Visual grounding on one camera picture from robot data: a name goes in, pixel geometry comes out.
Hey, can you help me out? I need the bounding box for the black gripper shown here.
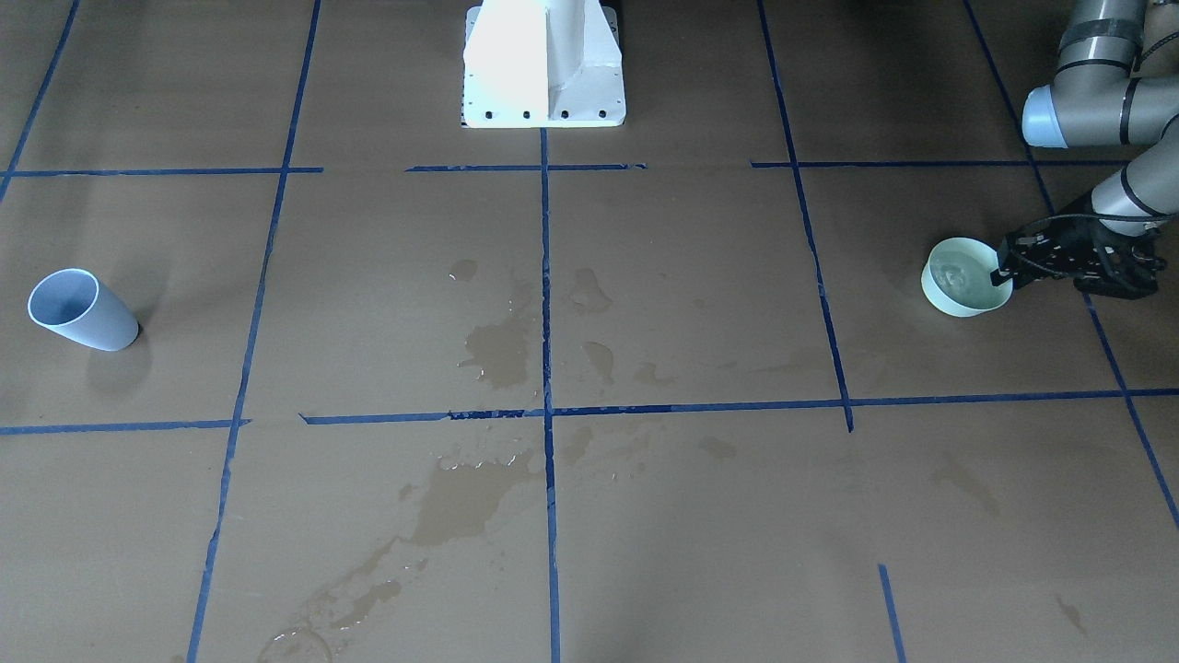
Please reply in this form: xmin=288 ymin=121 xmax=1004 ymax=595
xmin=990 ymin=214 xmax=1162 ymax=298

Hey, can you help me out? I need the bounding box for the mint green bowl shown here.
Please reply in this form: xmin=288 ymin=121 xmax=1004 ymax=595
xmin=918 ymin=238 xmax=1014 ymax=319

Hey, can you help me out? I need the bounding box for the light blue plastic cup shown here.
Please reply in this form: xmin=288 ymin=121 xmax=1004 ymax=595
xmin=27 ymin=268 xmax=140 ymax=352

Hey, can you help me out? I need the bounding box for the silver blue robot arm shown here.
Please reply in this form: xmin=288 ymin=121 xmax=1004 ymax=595
xmin=990 ymin=1 xmax=1178 ymax=298

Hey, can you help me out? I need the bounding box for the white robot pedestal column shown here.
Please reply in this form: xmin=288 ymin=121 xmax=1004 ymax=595
xmin=461 ymin=1 xmax=627 ymax=130

